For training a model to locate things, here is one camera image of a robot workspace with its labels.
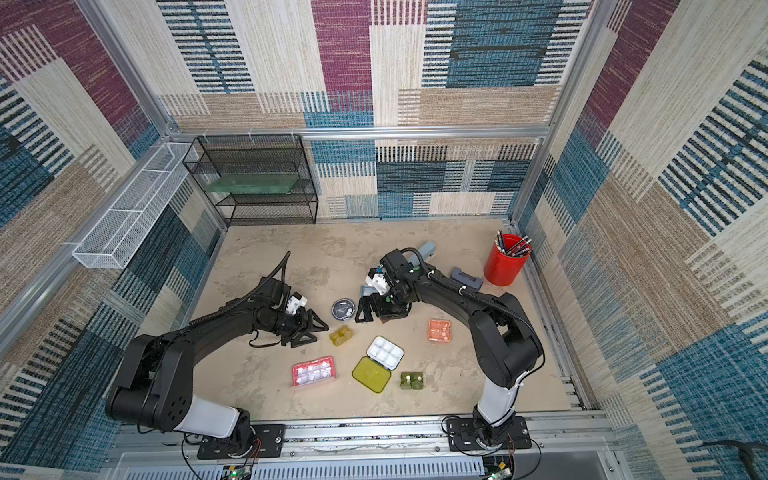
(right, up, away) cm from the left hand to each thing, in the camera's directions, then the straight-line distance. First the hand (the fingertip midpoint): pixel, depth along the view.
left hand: (324, 332), depth 86 cm
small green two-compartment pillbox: (+24, -12, -4) cm, 27 cm away
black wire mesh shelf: (-25, +55, +16) cm, 63 cm away
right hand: (+15, +3, -1) cm, 15 cm away
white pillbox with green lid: (+14, -10, -2) cm, 18 cm away
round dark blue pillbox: (+4, +4, +10) cm, 12 cm away
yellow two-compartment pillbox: (+4, -2, +4) cm, 6 cm away
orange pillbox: (+33, -1, +5) cm, 34 cm away
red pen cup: (+55, +20, +8) cm, 59 cm away
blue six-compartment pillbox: (+11, +10, +14) cm, 20 cm away
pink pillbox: (-2, -10, -2) cm, 10 cm away
